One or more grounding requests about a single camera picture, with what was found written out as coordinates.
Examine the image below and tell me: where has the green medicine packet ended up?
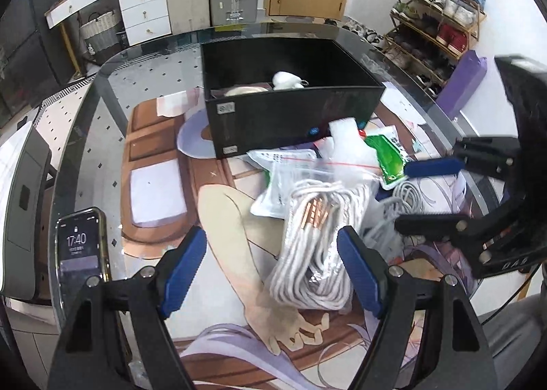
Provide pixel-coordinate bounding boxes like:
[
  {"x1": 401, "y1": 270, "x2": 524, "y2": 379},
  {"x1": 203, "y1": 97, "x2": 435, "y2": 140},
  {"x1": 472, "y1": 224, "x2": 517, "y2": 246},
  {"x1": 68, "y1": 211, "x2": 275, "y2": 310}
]
[{"x1": 364, "y1": 125, "x2": 411, "y2": 191}]

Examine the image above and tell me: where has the grey cable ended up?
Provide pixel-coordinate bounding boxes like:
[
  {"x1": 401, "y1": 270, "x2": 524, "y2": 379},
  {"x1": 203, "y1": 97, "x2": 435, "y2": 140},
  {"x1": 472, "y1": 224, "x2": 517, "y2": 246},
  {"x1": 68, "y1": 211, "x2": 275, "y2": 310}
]
[{"x1": 362, "y1": 180, "x2": 428, "y2": 262}]

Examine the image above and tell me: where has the white foam sheet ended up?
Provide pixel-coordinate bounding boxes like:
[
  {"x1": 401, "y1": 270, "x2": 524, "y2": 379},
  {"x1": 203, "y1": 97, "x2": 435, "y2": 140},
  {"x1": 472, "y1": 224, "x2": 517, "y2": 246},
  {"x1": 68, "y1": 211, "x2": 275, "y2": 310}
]
[{"x1": 329, "y1": 118, "x2": 379, "y2": 169}]

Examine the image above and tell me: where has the white printed packet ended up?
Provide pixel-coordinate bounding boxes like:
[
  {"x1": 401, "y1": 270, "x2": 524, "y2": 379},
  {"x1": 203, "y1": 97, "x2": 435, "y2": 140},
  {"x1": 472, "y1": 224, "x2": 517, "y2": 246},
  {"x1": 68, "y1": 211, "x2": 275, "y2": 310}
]
[{"x1": 246, "y1": 149, "x2": 317, "y2": 219}]

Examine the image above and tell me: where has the bag of white laces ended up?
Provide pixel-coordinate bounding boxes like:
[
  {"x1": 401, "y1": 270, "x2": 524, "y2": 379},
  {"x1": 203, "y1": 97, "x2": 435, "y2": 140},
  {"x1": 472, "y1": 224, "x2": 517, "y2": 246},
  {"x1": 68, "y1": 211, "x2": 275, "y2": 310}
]
[{"x1": 266, "y1": 159, "x2": 379, "y2": 311}]

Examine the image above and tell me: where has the black smartphone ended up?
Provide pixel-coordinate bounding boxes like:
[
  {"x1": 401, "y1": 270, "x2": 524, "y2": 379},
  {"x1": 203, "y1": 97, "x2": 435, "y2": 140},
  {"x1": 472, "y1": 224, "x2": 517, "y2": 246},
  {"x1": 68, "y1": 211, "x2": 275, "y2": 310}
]
[{"x1": 55, "y1": 207, "x2": 111, "y2": 316}]

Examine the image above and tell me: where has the purple bag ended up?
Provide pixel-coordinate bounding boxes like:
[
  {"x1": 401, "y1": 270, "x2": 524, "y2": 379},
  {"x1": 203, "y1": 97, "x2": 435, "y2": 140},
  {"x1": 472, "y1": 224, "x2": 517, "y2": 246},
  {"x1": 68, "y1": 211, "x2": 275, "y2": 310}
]
[{"x1": 436, "y1": 50, "x2": 488, "y2": 119}]

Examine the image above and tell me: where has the black cardboard box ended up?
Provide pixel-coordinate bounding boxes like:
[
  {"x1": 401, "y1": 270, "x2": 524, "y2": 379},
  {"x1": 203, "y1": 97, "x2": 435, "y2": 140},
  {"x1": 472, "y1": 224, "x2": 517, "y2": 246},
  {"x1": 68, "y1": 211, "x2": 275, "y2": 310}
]
[{"x1": 201, "y1": 37, "x2": 385, "y2": 158}]

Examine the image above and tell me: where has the wooden shoe rack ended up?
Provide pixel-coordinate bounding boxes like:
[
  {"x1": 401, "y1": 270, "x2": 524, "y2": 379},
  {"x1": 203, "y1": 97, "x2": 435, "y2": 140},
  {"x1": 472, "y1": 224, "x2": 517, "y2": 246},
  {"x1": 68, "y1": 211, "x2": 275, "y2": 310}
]
[{"x1": 382, "y1": 0, "x2": 487, "y2": 98}]

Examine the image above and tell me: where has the glass coffee table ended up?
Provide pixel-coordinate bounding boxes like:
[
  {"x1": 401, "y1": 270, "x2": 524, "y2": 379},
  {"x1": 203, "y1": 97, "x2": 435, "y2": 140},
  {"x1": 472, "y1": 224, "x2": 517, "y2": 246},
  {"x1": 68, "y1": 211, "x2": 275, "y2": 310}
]
[{"x1": 46, "y1": 21, "x2": 501, "y2": 390}]

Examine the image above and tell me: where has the white side cabinet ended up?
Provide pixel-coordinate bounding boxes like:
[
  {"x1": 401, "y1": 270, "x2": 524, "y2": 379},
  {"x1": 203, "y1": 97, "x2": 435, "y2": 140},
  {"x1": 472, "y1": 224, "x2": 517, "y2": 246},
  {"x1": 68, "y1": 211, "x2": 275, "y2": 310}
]
[{"x1": 1, "y1": 122, "x2": 51, "y2": 301}]

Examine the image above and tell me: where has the woven laundry basket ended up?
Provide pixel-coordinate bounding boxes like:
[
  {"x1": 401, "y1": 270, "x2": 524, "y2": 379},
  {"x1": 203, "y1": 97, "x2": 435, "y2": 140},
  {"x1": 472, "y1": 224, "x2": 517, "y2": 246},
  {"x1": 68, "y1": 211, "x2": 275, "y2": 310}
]
[{"x1": 80, "y1": 10, "x2": 122, "y2": 55}]

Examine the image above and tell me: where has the white drawer desk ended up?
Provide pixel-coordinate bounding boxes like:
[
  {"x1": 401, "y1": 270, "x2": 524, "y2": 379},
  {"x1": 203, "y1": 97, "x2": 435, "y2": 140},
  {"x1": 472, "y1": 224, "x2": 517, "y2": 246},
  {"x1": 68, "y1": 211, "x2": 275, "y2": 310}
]
[{"x1": 44, "y1": 0, "x2": 173, "y2": 49}]

